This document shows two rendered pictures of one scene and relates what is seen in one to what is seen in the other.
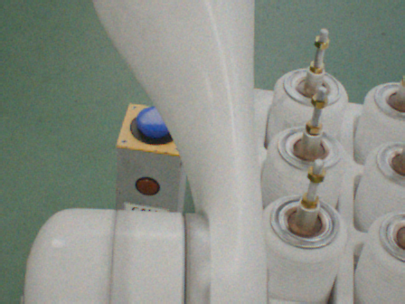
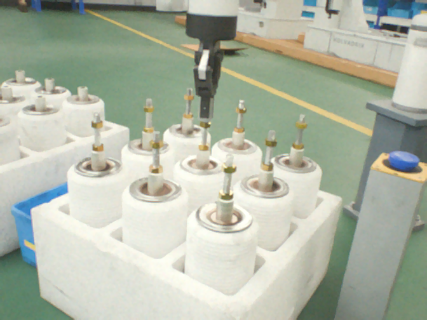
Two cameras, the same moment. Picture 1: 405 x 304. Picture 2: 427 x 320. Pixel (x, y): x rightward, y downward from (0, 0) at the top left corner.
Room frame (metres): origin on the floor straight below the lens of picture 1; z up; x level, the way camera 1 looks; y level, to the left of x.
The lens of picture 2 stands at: (1.27, 0.08, 0.54)
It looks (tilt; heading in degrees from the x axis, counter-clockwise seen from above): 23 degrees down; 208
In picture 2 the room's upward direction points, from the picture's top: 5 degrees clockwise
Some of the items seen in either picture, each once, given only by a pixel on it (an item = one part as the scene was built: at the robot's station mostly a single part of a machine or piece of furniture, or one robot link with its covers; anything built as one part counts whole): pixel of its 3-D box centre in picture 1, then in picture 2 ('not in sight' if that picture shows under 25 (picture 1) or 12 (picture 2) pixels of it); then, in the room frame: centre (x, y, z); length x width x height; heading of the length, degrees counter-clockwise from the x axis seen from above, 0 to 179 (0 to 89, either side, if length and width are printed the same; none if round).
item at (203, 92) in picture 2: not in sight; (204, 103); (0.74, -0.23, 0.36); 0.03 x 0.01 x 0.05; 22
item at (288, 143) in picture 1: (308, 148); (264, 186); (0.73, -0.12, 0.25); 0.08 x 0.08 x 0.01
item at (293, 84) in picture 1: (312, 88); (223, 217); (0.84, -0.13, 0.25); 0.08 x 0.08 x 0.01
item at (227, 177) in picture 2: (319, 55); (227, 182); (0.84, -0.13, 0.30); 0.01 x 0.01 x 0.08; 48
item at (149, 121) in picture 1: (155, 124); (402, 162); (0.66, 0.05, 0.32); 0.04 x 0.04 x 0.02
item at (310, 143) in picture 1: (310, 140); (265, 178); (0.73, -0.12, 0.26); 0.02 x 0.02 x 0.03
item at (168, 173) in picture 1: (149, 229); (376, 257); (0.66, 0.05, 0.16); 0.07 x 0.07 x 0.31; 87
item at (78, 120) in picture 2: not in sight; (85, 135); (0.57, -0.66, 0.16); 0.10 x 0.10 x 0.18
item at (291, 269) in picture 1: (291, 276); (287, 208); (0.61, -0.11, 0.16); 0.10 x 0.10 x 0.18
